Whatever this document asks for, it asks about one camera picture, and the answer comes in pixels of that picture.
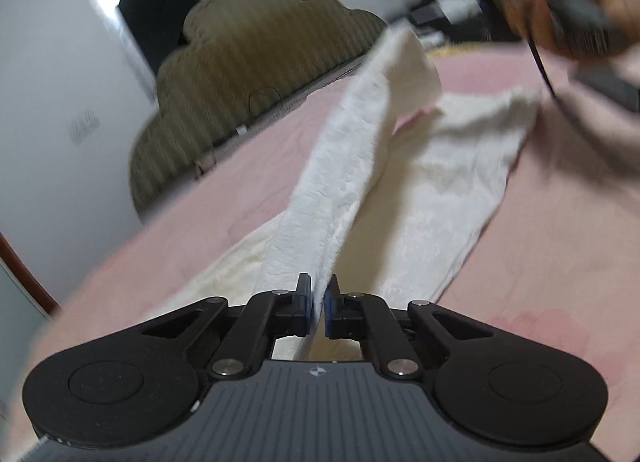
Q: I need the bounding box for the white towel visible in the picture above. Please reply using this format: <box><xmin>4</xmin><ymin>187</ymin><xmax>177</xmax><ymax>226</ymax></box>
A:
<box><xmin>150</xmin><ymin>26</ymin><xmax>544</xmax><ymax>363</ymax></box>

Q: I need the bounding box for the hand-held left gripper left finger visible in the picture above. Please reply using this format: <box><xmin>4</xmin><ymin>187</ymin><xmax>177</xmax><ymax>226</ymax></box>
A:
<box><xmin>136</xmin><ymin>272</ymin><xmax>315</xmax><ymax>382</ymax></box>

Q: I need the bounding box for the brown wooden frame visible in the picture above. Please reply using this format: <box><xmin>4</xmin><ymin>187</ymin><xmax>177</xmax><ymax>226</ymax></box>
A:
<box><xmin>0</xmin><ymin>232</ymin><xmax>62</xmax><ymax>317</ymax></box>

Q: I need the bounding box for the black cable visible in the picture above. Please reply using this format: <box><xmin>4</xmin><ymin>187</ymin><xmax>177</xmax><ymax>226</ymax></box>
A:
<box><xmin>525</xmin><ymin>34</ymin><xmax>561</xmax><ymax>102</ymax></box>

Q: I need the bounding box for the olive striped headboard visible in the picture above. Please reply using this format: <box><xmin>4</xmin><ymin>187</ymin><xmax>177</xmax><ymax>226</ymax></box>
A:
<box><xmin>129</xmin><ymin>0</ymin><xmax>388</xmax><ymax>223</ymax></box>

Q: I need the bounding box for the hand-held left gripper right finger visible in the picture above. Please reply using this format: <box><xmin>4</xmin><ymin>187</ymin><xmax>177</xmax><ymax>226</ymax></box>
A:
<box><xmin>324</xmin><ymin>274</ymin><xmax>497</xmax><ymax>383</ymax></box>

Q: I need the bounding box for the dark doorway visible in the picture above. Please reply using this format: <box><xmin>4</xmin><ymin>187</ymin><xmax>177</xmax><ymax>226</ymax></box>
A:
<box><xmin>116</xmin><ymin>0</ymin><xmax>202</xmax><ymax>85</ymax></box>

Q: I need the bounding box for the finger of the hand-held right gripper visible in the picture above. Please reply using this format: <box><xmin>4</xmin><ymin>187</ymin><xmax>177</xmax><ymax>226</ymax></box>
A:
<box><xmin>387</xmin><ymin>4</ymin><xmax>441</xmax><ymax>31</ymax></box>

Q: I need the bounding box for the white wall switch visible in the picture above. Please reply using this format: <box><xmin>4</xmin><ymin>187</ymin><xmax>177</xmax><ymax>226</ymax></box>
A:
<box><xmin>69</xmin><ymin>113</ymin><xmax>102</xmax><ymax>144</ymax></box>

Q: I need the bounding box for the pink blanket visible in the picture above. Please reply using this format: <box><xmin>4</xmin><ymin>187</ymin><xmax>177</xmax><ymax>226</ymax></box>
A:
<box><xmin>0</xmin><ymin>44</ymin><xmax>640</xmax><ymax>462</ymax></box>

